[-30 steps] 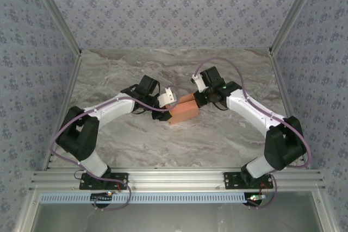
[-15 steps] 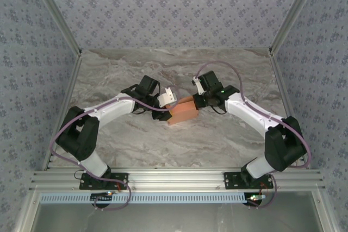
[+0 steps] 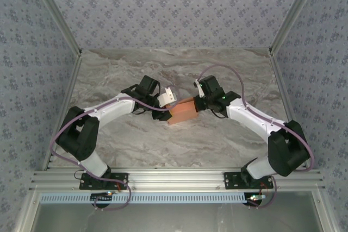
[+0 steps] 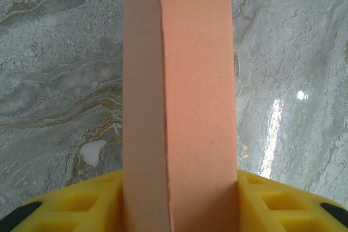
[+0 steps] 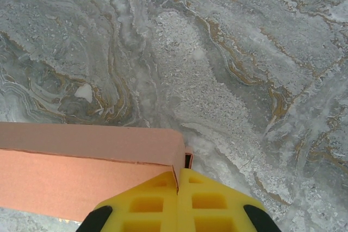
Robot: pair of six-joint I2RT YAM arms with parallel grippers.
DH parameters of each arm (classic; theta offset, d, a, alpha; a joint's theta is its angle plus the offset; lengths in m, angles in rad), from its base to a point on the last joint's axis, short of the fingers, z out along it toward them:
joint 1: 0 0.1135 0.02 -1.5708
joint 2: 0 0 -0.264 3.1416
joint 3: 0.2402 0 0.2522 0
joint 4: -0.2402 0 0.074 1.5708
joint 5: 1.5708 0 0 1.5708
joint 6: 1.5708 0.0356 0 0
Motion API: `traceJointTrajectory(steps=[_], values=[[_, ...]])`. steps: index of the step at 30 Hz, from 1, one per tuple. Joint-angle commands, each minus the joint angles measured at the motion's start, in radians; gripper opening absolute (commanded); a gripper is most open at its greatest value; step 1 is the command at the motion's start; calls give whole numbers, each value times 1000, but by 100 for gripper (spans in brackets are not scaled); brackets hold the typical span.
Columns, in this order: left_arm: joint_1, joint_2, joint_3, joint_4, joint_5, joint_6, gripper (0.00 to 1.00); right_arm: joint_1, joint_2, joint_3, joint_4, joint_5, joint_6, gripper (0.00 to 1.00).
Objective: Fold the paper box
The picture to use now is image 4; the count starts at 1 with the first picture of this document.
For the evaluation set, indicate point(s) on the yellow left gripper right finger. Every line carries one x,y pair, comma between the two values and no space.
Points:
285,210

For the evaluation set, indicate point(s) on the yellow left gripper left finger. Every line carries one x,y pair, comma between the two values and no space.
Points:
81,210

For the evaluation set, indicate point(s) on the orange paper box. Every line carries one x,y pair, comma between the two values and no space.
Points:
190,80

